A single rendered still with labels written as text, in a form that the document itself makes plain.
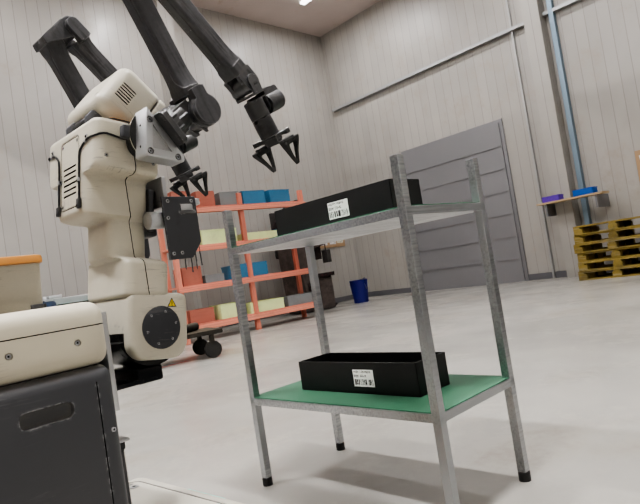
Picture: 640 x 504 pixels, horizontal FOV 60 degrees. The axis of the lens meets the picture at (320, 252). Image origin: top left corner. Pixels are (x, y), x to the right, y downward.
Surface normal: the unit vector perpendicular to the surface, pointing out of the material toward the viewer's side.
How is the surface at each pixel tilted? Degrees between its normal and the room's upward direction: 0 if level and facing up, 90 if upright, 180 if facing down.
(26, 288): 92
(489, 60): 90
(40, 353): 90
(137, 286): 90
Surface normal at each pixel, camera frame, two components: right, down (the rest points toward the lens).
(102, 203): 0.73, -0.14
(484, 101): -0.72, 0.09
